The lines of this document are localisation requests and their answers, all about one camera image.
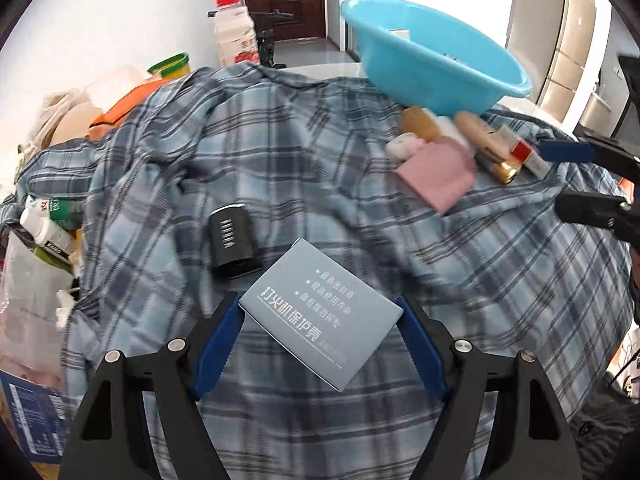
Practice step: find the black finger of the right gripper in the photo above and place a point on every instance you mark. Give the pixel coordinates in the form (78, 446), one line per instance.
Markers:
(619, 158)
(598, 210)

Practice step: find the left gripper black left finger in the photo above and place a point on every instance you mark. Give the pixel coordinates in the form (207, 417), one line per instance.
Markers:
(111, 434)

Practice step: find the grey blue lighter case box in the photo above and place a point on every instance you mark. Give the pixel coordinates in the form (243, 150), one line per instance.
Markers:
(326, 317)

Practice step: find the black Zeesea cosmetic case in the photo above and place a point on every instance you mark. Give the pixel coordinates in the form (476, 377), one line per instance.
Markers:
(233, 249)

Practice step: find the red white cigarette box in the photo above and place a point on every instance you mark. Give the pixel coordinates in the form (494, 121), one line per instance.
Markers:
(524, 153)

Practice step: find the gold small box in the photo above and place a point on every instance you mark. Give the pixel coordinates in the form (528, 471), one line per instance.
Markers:
(503, 172)

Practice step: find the dark blue carton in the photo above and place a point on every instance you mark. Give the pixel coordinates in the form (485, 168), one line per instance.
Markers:
(36, 418)

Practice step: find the tan round vented disc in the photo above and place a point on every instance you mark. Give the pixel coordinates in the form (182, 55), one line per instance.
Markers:
(481, 135)

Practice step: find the white small bottle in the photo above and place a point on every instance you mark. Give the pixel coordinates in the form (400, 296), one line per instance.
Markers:
(448, 128)

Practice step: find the pink cloth pouch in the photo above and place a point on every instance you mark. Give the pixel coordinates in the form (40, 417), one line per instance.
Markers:
(440, 174)

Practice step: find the silver refrigerator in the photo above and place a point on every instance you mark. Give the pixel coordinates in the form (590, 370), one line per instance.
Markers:
(552, 39)

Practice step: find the amber textured bottle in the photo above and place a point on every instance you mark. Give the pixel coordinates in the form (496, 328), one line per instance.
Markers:
(420, 122)

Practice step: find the blue plastic basin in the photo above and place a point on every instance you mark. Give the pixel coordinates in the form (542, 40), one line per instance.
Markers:
(419, 56)

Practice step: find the clear plastic bag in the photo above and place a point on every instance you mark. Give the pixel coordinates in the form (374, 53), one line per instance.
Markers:
(29, 336)

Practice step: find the white Kiehl tube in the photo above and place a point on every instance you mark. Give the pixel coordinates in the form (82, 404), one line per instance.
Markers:
(48, 235)

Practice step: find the green label bottle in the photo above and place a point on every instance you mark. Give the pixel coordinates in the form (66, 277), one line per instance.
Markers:
(64, 212)

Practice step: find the blue plaid shirt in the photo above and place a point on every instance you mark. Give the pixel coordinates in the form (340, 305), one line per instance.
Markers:
(307, 159)

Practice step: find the black bicycle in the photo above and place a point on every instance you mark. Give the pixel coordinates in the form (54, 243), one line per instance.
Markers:
(266, 36)

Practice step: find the orange white tissue pack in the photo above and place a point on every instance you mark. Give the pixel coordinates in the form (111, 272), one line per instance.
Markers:
(116, 94)

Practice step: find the red cap yogurt bottle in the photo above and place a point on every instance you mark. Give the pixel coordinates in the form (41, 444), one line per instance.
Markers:
(234, 34)

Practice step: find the yellow green cup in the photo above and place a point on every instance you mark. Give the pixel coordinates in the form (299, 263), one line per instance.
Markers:
(174, 67)

